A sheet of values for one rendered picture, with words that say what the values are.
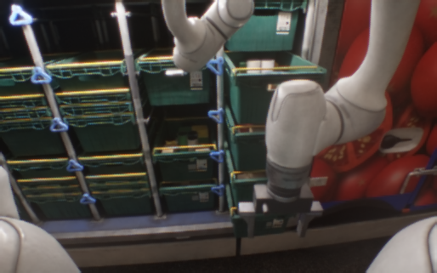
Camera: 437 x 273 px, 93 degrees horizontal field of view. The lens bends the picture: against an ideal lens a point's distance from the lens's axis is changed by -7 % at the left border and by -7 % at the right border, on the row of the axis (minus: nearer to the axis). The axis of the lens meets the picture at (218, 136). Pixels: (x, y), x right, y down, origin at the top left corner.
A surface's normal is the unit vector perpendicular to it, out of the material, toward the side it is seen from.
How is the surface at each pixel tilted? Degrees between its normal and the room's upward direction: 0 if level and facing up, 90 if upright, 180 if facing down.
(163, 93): 91
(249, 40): 94
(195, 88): 94
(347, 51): 90
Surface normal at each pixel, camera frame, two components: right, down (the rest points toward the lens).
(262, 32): 0.09, 0.58
